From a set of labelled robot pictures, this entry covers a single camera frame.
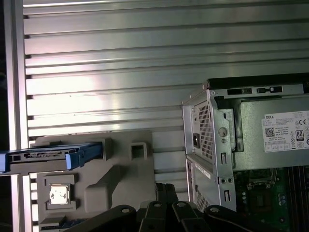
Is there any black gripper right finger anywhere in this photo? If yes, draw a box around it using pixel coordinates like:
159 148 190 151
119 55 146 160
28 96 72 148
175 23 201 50
167 183 288 232

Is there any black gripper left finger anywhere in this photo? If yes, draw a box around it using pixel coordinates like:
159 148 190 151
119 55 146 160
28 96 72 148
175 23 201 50
70 183 169 232

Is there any hard disk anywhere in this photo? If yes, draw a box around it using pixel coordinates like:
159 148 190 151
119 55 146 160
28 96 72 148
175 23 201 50
0 142 102 175

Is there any grey parts rack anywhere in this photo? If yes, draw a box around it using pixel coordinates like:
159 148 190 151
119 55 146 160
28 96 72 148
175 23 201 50
28 130 156 232

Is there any CPU socket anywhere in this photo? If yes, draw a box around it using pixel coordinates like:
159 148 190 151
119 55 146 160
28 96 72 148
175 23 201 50
250 192 270 212

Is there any green motherboard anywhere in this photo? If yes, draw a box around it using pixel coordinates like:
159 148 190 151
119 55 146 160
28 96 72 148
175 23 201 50
233 166 309 232

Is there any silver CPU chip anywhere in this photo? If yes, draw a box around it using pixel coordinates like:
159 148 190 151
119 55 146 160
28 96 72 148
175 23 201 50
49 184 72 206

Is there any metal socket cover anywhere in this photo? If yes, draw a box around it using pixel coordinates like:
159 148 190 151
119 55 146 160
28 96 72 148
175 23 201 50
245 168 278 188

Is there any black open PC case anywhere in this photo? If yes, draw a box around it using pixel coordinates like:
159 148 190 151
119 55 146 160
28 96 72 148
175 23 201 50
181 77 309 232

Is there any black RAM slot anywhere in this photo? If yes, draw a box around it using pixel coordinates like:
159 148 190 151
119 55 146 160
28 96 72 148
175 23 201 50
287 166 293 207
305 166 309 207
299 166 306 207
293 166 299 207

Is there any grey power supply unit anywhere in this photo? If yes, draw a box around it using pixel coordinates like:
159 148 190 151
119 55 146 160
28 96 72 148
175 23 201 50
238 95 309 167

